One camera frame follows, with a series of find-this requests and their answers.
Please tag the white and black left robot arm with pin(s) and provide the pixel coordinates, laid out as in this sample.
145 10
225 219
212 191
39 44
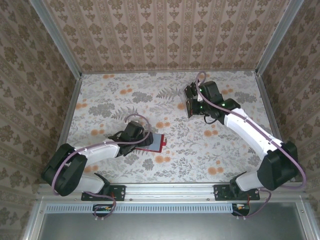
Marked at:
100 152

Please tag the red card holder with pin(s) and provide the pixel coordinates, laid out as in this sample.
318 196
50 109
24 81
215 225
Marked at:
156 142

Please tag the aluminium corner post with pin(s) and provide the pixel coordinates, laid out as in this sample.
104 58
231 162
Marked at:
276 37
58 37

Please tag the aluminium panel frame bar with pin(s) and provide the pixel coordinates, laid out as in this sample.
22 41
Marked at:
35 220
303 220

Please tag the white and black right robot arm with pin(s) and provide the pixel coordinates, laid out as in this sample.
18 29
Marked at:
250 132

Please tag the grey metal panel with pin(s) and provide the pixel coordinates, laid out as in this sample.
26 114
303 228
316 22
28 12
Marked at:
162 227

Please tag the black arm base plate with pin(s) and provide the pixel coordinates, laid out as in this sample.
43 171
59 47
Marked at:
120 192
221 192

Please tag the aluminium table edge rail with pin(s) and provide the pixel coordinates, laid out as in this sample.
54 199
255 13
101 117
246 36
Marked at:
274 125
170 72
67 125

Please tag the floral patterned table cover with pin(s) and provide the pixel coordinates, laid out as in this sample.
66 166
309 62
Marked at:
175 172

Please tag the black connector board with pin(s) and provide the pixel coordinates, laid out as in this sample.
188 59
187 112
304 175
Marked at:
102 209
241 209

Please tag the black battery tray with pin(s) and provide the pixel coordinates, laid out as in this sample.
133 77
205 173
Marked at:
182 95

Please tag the wide aluminium mounting rail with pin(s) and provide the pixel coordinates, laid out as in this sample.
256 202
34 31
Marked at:
170 191

